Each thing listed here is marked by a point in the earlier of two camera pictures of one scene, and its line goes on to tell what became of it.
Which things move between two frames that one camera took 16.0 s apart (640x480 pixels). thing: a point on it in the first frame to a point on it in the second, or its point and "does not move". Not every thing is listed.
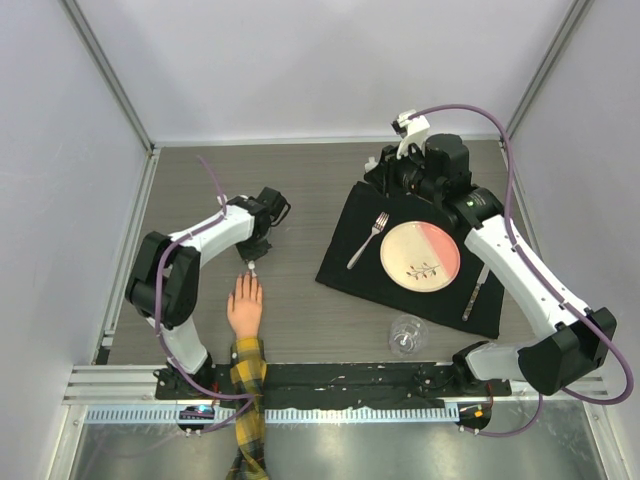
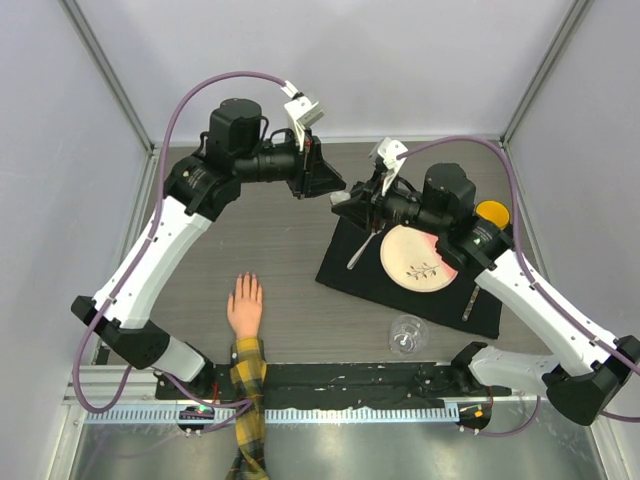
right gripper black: (385, 175) to (368, 204)
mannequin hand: (244, 306) does not move
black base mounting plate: (353, 385) does not move
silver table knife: (481, 280) does not move
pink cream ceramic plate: (420, 256) does not move
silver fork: (377, 229) does not move
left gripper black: (253, 254) to (314, 175)
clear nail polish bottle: (371, 164) to (339, 197)
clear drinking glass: (408, 336) does not move
